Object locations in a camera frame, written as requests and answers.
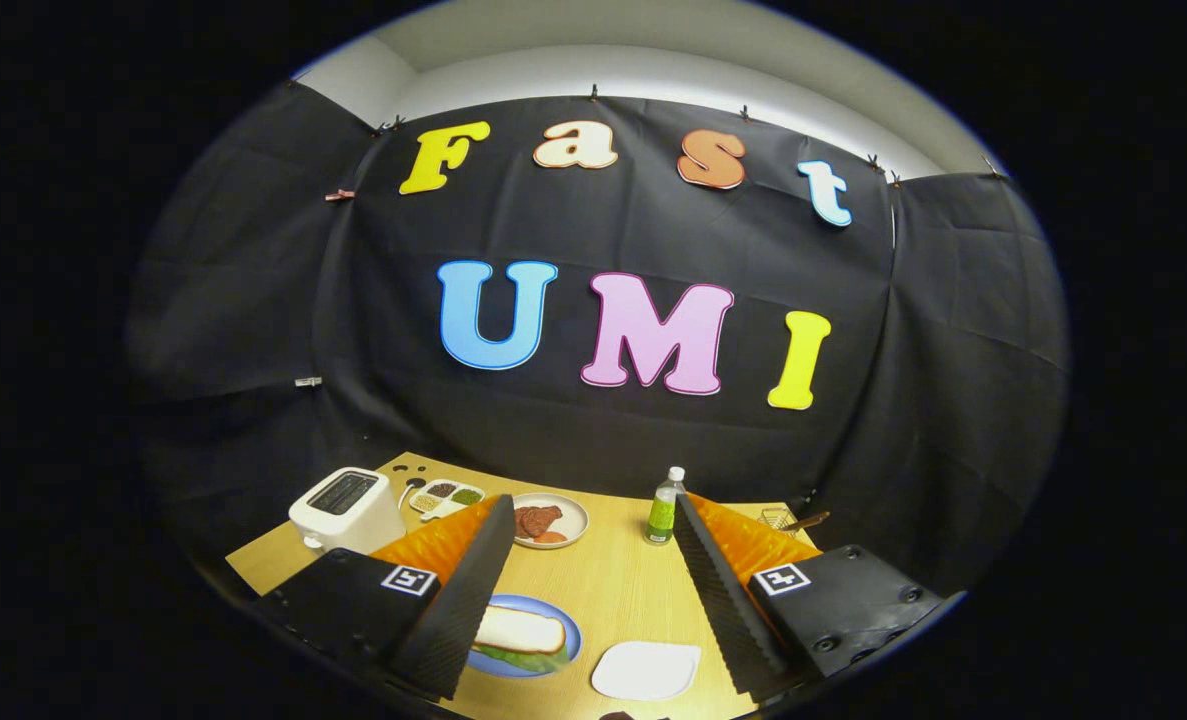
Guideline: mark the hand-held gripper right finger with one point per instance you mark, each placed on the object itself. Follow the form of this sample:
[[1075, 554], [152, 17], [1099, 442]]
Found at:
[[723, 610]]

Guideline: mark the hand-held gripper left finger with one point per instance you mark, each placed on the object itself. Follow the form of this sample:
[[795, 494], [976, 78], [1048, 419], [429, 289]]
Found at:
[[468, 600]]

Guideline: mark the toast bread slice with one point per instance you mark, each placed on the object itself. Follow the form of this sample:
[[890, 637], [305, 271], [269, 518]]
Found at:
[[518, 630]]

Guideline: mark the green lettuce leaf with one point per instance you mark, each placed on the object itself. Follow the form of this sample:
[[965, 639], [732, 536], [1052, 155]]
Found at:
[[533, 660]]

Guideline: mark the white divided tray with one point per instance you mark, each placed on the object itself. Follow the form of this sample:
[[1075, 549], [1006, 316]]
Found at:
[[443, 513]]

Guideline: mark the white square plate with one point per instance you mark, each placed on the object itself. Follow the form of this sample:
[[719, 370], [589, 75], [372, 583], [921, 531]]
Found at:
[[646, 670]]

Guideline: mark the orange round food slice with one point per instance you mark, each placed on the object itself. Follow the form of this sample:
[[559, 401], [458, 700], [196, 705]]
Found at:
[[550, 537]]

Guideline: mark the pile of green beans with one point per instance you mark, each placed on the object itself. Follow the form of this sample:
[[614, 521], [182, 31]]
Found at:
[[467, 496]]

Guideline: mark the brown meat patty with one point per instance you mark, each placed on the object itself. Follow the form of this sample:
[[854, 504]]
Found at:
[[538, 520]]

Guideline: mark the pile of yellow soybeans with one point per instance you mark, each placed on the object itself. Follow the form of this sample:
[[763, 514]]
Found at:
[[426, 502]]

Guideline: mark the blue round plate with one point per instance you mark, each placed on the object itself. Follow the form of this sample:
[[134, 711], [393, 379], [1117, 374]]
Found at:
[[573, 630]]

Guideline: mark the green label plastic bottle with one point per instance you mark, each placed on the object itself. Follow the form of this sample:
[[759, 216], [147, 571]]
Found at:
[[662, 515]]

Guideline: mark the white oval plate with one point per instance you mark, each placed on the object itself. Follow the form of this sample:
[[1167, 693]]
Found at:
[[573, 515]]

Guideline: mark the white toaster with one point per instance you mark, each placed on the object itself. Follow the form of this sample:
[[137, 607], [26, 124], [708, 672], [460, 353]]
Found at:
[[348, 525]]

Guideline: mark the black backdrop cloth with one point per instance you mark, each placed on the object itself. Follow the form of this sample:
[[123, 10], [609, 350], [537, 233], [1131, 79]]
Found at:
[[603, 230]]

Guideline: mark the row of black clips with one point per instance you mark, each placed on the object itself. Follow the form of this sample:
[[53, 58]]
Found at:
[[594, 93]]

